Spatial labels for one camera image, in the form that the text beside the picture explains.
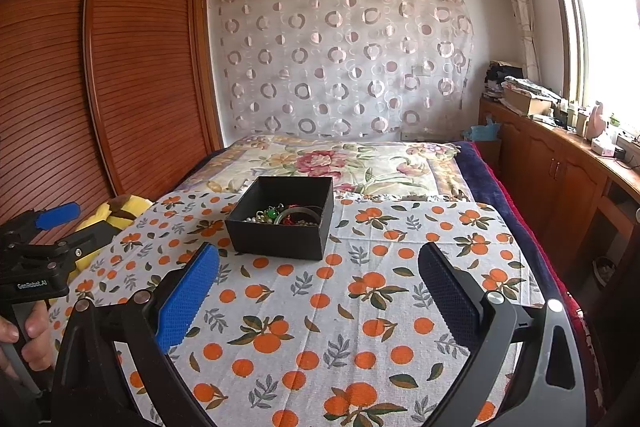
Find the pile of clothes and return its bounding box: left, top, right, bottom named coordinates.
left=484, top=61, right=563, bottom=102

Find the blue plastic bag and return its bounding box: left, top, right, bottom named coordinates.
left=469, top=116, right=502, bottom=144

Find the dark floor basket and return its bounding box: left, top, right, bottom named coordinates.
left=592, top=256, right=619, bottom=291

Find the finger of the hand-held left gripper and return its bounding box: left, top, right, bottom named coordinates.
left=30, top=222, right=122, bottom=266
left=0, top=201, right=82, bottom=249

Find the yellow plush toy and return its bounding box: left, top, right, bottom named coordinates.
left=66, top=195, right=154, bottom=284

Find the brown cardboard box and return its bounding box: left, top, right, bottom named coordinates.
left=502, top=85, right=554, bottom=117

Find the floral bed blanket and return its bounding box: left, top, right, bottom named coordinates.
left=184, top=134, right=474, bottom=204

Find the black cardboard box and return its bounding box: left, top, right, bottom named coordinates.
left=224, top=175, right=335, bottom=262

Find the window with wooden frame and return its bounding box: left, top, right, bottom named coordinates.
left=536, top=0, right=640, bottom=130

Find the pale green jade bangle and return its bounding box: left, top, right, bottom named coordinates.
left=274, top=205, right=324, bottom=227

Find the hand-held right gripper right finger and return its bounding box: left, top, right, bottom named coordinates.
left=418, top=242, right=589, bottom=427

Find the person's left hand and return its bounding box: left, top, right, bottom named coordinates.
left=0, top=301, right=54, bottom=383

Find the brown slatted wooden wardrobe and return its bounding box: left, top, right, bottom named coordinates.
left=0, top=0, right=224, bottom=240

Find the orange fruit print cloth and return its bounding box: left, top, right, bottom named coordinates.
left=47, top=189, right=532, bottom=427

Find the pink tissue pack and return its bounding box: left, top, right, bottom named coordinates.
left=592, top=133, right=617, bottom=156

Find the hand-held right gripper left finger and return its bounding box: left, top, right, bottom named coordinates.
left=50, top=243, right=221, bottom=427

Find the dark purple blanket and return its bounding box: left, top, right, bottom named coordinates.
left=456, top=140, right=568, bottom=303

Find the wooden side cabinet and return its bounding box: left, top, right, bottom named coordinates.
left=477, top=98, right=640, bottom=303

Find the sheer circle pattern curtain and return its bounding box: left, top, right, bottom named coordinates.
left=209, top=0, right=476, bottom=139

